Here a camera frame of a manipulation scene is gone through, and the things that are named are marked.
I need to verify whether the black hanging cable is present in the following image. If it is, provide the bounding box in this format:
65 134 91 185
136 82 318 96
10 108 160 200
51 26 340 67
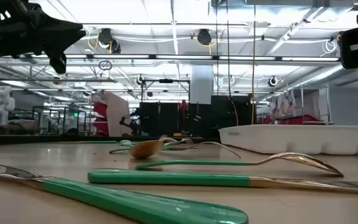
225 0 240 126

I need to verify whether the colourful hanging poster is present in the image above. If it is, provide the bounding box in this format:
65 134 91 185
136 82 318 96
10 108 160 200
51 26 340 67
270 90 296 118

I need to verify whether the gold spoon green handle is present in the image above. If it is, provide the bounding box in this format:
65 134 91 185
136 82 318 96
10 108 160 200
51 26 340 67
119 138 180 147
134 151 344 178
108 139 165 161

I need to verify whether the black table frame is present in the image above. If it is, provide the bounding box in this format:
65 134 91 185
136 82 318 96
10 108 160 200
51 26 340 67
0 134 205 146

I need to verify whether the gold knife green handle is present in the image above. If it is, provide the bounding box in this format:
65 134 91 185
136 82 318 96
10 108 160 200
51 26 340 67
87 168 358 196
0 161 250 224

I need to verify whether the long ceiling light strip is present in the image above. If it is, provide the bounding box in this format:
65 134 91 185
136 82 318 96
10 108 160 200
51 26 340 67
11 53 341 62

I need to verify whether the red table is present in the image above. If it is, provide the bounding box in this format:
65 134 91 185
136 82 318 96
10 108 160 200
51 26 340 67
258 114 323 126

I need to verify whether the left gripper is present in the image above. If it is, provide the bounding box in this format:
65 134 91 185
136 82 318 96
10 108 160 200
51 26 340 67
0 0 86 75

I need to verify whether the pale leaning board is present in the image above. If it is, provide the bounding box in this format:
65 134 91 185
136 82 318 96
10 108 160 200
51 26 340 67
104 91 132 137

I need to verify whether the black partition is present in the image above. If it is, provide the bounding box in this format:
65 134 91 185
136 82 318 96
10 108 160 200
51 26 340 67
139 95 256 138

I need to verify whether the black gantry frame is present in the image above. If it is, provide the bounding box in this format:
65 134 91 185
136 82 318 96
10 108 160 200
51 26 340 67
140 78 191 103

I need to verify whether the red bin stack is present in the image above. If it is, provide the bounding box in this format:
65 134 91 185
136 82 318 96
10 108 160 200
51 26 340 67
92 101 109 137

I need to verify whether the white cutlery tray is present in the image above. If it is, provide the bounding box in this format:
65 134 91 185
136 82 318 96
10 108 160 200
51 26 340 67
218 124 358 156

